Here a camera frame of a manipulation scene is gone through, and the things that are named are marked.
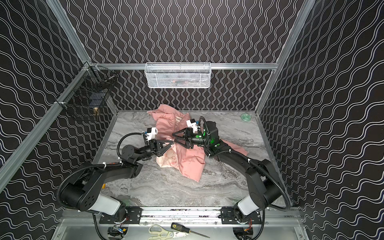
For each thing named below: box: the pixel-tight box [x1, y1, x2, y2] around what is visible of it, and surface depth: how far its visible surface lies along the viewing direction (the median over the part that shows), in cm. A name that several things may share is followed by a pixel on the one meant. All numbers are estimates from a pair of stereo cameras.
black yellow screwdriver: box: [170, 222, 211, 239], surface depth 72 cm
